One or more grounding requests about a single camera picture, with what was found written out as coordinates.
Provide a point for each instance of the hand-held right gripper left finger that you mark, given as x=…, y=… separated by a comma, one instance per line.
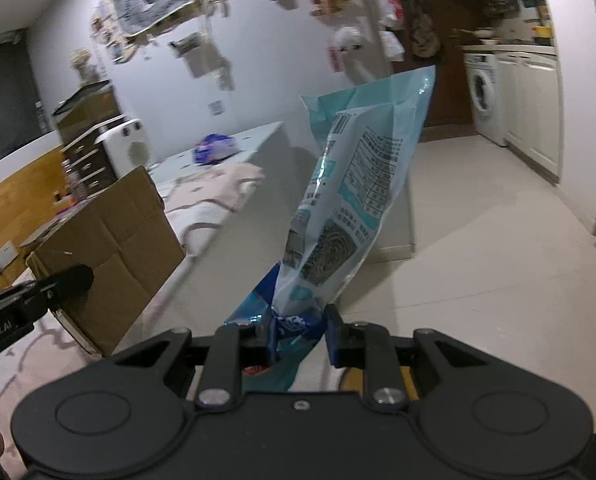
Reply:
x=255, y=347

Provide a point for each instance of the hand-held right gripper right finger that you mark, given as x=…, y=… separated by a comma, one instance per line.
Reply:
x=334, y=340

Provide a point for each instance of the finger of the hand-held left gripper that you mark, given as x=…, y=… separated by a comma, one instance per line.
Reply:
x=67, y=280

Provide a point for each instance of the brown cardboard box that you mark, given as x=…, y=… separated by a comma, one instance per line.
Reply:
x=117, y=240

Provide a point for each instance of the light blue printed bag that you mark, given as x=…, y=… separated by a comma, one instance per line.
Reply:
x=348, y=185

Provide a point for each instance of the clear water bottle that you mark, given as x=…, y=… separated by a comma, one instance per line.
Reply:
x=73, y=180

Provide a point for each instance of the dark drawer unit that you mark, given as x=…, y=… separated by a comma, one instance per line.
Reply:
x=90, y=165

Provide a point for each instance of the white fan heater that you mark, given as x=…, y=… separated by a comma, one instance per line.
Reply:
x=127, y=145

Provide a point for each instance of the glass fish tank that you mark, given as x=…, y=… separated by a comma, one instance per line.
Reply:
x=87, y=107

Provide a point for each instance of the purple tissue pack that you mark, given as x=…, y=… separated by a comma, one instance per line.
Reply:
x=216, y=149

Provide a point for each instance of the dried flower bunch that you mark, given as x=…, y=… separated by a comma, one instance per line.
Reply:
x=83, y=62

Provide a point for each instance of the brown wooden door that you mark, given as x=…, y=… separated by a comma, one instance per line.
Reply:
x=448, y=95

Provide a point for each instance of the white washing machine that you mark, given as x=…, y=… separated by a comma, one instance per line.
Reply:
x=485, y=95

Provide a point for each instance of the white plush sheep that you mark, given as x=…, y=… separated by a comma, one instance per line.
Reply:
x=349, y=39

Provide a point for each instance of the white kitchen base cabinets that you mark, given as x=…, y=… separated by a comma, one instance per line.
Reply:
x=533, y=110

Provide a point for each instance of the hanging bag on door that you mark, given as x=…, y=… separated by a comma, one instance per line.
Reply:
x=424, y=32

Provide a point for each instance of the yellow pot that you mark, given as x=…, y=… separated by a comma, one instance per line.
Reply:
x=543, y=31

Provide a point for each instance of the white wall socket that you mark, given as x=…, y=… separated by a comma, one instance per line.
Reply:
x=2, y=258

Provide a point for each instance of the white wall switch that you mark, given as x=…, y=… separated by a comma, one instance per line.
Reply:
x=216, y=108

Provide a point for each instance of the wall photo collage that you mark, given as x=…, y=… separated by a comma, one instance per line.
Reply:
x=110, y=40

